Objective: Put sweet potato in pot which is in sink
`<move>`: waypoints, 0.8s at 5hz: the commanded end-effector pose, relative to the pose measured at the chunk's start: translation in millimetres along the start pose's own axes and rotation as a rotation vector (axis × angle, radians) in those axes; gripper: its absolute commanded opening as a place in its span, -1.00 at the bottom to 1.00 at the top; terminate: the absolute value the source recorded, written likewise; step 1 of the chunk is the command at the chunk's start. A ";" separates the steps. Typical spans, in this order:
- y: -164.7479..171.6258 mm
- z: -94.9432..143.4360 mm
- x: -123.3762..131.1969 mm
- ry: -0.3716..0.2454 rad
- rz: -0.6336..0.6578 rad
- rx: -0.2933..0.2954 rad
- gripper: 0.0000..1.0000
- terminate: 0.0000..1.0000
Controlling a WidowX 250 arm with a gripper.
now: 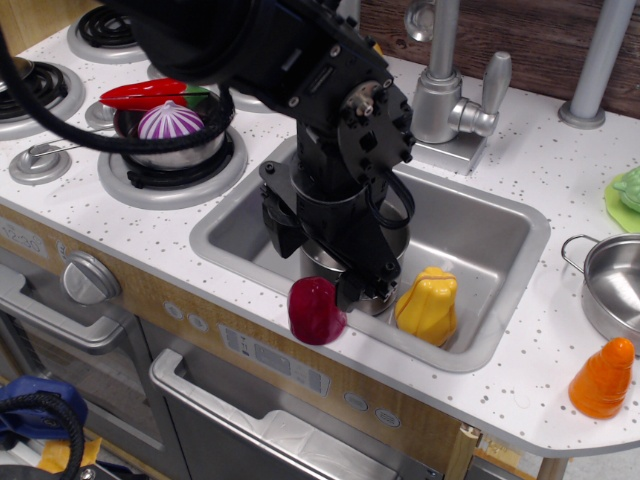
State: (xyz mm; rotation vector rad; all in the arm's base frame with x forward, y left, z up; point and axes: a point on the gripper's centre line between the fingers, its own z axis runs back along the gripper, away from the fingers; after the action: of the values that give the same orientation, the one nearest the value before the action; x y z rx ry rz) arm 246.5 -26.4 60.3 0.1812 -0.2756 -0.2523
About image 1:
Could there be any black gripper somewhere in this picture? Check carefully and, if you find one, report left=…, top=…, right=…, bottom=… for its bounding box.
left=258, top=160, right=416, bottom=314

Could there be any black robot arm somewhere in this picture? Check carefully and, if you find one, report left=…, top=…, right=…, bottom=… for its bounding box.
left=114, top=1, right=415, bottom=311

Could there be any steel pot in sink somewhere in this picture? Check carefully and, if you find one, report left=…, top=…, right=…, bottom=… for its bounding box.
left=300, top=226, right=410, bottom=316

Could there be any grey sink basin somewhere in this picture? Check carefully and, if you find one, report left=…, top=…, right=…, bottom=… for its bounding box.
left=190, top=164, right=550, bottom=373

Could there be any steel pot on counter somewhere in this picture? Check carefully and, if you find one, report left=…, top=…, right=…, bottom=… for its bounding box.
left=561, top=233, right=639, bottom=348

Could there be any steel pot on burner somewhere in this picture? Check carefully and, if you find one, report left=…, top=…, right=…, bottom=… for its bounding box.
left=114, top=92, right=225, bottom=171

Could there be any yellow toy squash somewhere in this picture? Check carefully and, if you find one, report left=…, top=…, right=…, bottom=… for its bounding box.
left=394, top=266, right=458, bottom=347

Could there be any silver toy faucet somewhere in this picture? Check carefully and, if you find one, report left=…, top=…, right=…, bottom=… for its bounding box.
left=404, top=1, right=512, bottom=175

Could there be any front right stove burner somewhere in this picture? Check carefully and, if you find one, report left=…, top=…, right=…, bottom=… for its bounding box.
left=97, top=127, right=248, bottom=210

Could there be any stove burner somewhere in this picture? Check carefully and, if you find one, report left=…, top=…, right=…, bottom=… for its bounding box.
left=97, top=127, right=248, bottom=210
left=1, top=57, right=85, bottom=141
left=67, top=6, right=147, bottom=65

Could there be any orange toy carrot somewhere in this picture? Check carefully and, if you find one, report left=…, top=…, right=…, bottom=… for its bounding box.
left=568, top=337, right=635, bottom=419

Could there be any purple striped toy onion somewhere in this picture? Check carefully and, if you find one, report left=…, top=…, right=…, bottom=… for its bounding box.
left=137, top=100, right=204, bottom=140

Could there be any green toy vegetable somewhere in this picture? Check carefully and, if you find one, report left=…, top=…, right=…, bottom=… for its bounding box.
left=604, top=167, right=639, bottom=233

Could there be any grey vertical pole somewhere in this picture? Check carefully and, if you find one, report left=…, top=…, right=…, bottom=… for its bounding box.
left=558, top=0, right=636, bottom=130

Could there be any grey oven knob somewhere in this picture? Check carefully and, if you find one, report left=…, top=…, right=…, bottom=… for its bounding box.
left=60, top=251, right=121, bottom=306

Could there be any red toy chili pepper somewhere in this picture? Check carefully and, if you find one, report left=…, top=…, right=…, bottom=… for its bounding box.
left=99, top=78, right=211, bottom=111

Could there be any small grey stove knob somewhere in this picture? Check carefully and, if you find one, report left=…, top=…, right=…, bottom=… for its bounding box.
left=85, top=102, right=116, bottom=130

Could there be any grey stove knob on top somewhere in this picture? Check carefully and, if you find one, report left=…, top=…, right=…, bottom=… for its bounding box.
left=9, top=144, right=72, bottom=186

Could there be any blue clamp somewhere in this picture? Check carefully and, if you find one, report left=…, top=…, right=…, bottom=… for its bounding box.
left=1, top=376, right=88, bottom=450

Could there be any front left stove burner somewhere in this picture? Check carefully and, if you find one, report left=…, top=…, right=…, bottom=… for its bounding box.
left=1, top=57, right=85, bottom=141

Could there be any back left stove burner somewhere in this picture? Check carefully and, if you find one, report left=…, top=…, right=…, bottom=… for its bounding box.
left=67, top=6, right=147, bottom=65

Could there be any grey dishwasher door handle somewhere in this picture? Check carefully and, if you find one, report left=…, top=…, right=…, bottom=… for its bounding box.
left=149, top=349, right=444, bottom=479

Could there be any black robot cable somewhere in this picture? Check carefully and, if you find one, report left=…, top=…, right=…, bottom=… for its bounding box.
left=0, top=19, right=236, bottom=154

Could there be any grey oven door handle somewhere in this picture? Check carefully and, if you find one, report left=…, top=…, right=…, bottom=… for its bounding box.
left=1, top=265, right=130, bottom=355

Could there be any black braided cable lower left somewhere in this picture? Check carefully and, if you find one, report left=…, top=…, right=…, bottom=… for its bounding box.
left=0, top=392, right=86, bottom=480

